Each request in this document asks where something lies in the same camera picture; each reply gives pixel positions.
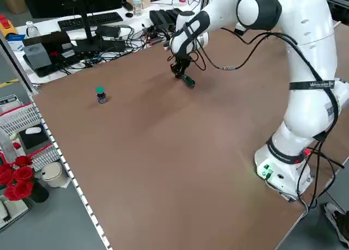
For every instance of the black round cap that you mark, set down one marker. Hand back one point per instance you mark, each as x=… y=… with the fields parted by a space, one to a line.
x=129 y=15

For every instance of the clear bottle teal lid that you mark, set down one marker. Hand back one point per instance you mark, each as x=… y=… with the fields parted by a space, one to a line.
x=137 y=7

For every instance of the black vase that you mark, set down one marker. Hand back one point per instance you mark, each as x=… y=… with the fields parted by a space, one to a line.
x=39 y=194

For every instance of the white plastic basket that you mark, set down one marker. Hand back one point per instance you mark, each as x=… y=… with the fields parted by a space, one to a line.
x=16 y=122

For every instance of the black monitor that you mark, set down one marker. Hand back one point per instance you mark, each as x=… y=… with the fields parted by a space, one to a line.
x=54 y=2

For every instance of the black keyboard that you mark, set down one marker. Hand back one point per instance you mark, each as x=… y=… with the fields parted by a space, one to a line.
x=103 y=17

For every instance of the black mouse pad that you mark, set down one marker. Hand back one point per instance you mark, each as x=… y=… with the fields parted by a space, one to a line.
x=35 y=141

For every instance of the grey box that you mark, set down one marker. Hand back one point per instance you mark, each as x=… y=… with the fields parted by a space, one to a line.
x=38 y=56

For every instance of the clear water bottle white cap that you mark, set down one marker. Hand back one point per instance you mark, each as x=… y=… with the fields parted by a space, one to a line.
x=32 y=30

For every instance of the white computer mouse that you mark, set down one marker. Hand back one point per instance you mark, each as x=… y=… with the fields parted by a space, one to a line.
x=32 y=130

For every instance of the red roses bouquet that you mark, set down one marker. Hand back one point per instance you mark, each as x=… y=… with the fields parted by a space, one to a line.
x=21 y=176

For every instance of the small white trash can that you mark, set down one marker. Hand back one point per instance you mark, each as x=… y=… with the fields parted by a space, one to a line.
x=53 y=176

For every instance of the blue box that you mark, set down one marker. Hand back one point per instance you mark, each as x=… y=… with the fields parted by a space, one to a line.
x=16 y=41

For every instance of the black rectangular adapter box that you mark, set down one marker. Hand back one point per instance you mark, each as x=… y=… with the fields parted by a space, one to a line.
x=109 y=30

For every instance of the black desk device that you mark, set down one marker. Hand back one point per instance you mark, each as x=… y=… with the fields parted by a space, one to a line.
x=58 y=40

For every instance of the green push button switch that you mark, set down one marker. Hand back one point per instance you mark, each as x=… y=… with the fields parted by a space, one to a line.
x=101 y=95

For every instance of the white segmented edge strip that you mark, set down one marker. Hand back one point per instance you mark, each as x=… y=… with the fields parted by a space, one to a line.
x=72 y=176

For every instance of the black monitor stand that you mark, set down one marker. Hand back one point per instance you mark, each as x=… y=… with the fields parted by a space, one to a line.
x=86 y=21

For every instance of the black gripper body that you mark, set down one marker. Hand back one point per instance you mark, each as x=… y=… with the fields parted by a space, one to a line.
x=181 y=62

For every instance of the person's shoe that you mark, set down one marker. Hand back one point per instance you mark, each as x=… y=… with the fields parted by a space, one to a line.
x=338 y=220

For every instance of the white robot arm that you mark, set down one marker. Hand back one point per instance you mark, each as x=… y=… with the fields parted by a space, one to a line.
x=308 y=56

